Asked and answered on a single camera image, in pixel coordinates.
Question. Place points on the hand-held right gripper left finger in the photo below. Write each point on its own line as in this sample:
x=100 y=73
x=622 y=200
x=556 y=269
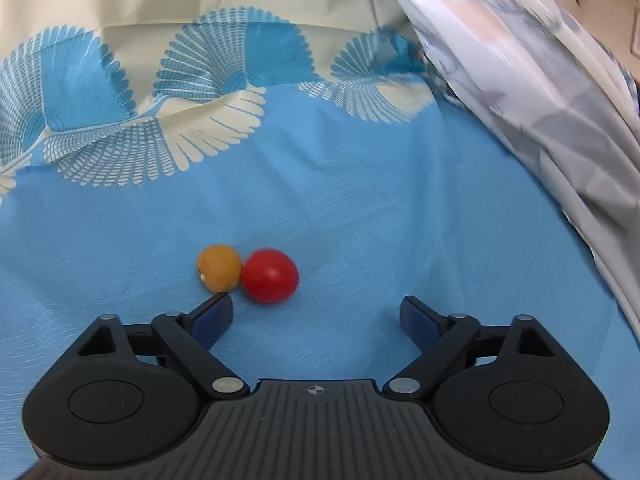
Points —
x=216 y=319

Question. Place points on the white printed cloth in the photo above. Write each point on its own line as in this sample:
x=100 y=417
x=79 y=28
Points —
x=520 y=60

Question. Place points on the yellow cherry tomato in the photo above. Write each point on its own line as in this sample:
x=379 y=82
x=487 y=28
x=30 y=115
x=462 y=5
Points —
x=219 y=266

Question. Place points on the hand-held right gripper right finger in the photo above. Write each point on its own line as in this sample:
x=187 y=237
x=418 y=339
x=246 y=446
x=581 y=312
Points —
x=413 y=317

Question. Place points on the red cherry tomato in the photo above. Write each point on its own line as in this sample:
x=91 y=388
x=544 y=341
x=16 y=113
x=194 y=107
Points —
x=271 y=276

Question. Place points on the blue and cream patterned bedsheet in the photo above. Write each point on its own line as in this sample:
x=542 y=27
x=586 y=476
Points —
x=350 y=185

